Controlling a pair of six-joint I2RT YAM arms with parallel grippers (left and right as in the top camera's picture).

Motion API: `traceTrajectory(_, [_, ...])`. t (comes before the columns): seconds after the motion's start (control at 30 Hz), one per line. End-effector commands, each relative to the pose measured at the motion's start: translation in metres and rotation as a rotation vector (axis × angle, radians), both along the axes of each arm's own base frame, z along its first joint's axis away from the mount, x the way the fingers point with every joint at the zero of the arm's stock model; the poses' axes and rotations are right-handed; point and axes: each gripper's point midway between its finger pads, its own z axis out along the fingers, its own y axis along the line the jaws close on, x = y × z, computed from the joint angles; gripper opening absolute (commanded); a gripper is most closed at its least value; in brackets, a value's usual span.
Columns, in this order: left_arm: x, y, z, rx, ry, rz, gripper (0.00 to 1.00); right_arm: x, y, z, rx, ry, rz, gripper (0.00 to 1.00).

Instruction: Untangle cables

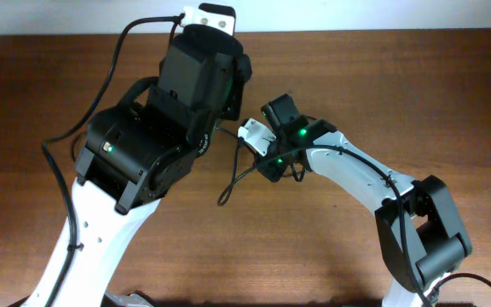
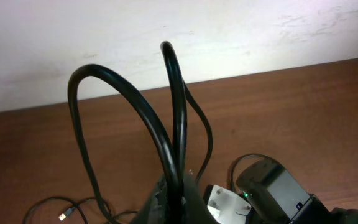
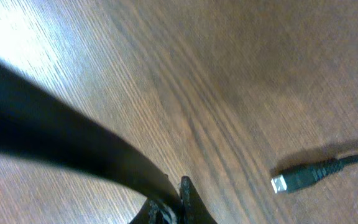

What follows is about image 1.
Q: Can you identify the black usb cable thin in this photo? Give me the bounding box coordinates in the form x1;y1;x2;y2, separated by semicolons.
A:
214;125;240;142

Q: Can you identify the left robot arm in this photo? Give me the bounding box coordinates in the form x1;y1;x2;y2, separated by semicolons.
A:
26;24;251;306

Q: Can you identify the left arm base part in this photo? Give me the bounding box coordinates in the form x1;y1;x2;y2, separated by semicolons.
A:
101;292;155;307

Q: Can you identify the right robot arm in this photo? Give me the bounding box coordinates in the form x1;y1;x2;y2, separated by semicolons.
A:
239;95;472;306

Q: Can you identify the left camera black cable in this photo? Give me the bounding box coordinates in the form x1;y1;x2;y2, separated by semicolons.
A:
40;14;187;307

